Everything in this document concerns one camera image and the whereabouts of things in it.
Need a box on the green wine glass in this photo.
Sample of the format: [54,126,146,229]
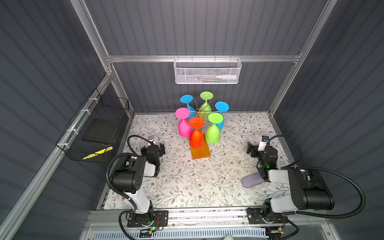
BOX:
[200,91,214,121]
[206,113,224,144]

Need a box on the blue wine glass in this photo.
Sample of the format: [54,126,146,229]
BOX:
[180,95,196,120]
[215,101,230,131]

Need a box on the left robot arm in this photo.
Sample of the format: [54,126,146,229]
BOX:
[106,144,166,226]

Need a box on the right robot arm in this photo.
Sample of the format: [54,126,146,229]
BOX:
[242,142,335,223]

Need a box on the pink wine glass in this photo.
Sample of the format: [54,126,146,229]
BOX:
[175,108,193,138]

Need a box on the red wine glass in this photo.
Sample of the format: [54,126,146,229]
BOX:
[188,117,204,149]

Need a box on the orange wooden rack base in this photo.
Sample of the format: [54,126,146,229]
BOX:
[191,136,211,160]

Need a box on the grey oblong case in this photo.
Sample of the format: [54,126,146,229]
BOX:
[241,173,265,189]

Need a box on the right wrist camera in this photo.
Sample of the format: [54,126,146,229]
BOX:
[258,136,270,152]

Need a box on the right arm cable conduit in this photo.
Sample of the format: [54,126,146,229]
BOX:
[266,134,367,219]

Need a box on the black wire side basket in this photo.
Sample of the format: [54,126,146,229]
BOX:
[57,91,130,164]

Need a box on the gold wire glass rack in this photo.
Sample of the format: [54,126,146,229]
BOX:
[191,105,212,121]

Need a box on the front mounting rail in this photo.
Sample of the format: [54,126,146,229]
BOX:
[80,207,341,240]

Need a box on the white mesh wall basket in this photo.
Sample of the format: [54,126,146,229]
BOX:
[173,57,242,85]

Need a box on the aluminium frame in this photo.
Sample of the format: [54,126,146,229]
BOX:
[1,1,337,240]

